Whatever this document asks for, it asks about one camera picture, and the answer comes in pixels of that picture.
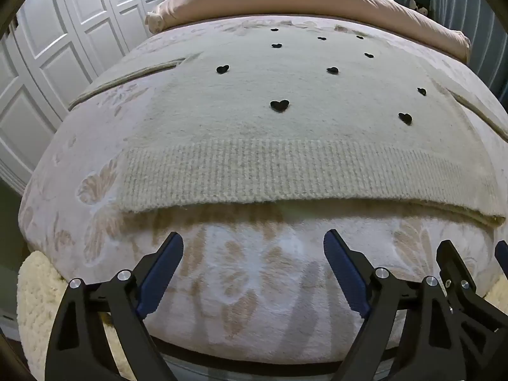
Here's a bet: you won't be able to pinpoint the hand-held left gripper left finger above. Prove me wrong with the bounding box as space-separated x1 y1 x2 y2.
44 231 185 381

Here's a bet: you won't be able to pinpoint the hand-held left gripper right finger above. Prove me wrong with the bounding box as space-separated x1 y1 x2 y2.
323 229 478 381

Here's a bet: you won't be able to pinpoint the cream knit sweater black hearts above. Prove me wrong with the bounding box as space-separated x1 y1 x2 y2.
68 18 508 229

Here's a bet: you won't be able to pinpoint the floral pink bed blanket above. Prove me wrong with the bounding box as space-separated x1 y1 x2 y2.
18 18 508 366

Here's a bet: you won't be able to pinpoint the white fluffy fleece blanket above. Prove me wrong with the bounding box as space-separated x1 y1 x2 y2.
17 250 133 381

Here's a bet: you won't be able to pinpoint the grey-blue curtain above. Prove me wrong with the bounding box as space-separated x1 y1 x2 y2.
431 0 508 106

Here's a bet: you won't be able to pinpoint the white wardrobe doors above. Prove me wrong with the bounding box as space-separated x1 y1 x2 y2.
0 0 167 196

